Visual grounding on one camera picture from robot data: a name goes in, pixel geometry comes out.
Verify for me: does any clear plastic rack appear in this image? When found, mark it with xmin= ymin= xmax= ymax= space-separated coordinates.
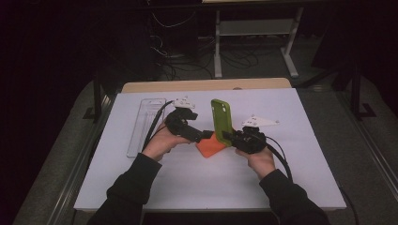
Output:
xmin=126 ymin=97 xmax=167 ymax=158

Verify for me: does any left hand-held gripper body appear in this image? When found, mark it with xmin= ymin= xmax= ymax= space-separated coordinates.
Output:
xmin=164 ymin=97 xmax=205 ymax=143

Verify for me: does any orange phone case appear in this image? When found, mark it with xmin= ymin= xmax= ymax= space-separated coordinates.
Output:
xmin=195 ymin=130 xmax=228 ymax=158

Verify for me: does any person's left hand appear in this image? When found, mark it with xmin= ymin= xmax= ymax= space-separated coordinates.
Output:
xmin=142 ymin=125 xmax=191 ymax=162

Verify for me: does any person's right hand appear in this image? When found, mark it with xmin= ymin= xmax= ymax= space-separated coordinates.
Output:
xmin=235 ymin=146 xmax=276 ymax=181

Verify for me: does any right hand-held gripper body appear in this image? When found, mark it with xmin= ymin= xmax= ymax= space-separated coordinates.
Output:
xmin=232 ymin=114 xmax=280 ymax=155

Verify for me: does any grey metal frame rail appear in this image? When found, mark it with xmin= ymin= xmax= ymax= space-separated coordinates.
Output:
xmin=46 ymin=93 xmax=116 ymax=225
xmin=336 ymin=90 xmax=398 ymax=201

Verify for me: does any tangle of black floor cables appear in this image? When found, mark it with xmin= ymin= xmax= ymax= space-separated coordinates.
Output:
xmin=149 ymin=8 xmax=283 ymax=81

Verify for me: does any right hand-held gripper cable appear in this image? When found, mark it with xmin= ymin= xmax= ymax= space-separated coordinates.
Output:
xmin=266 ymin=135 xmax=360 ymax=225

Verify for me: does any black metal stand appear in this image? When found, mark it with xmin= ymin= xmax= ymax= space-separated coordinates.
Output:
xmin=350 ymin=62 xmax=377 ymax=121
xmin=83 ymin=73 xmax=106 ymax=123

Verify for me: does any white metal desk frame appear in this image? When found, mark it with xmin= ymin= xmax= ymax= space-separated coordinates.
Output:
xmin=214 ymin=7 xmax=304 ymax=79

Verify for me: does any green phone case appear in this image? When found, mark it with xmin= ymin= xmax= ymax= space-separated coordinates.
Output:
xmin=210 ymin=98 xmax=235 ymax=148

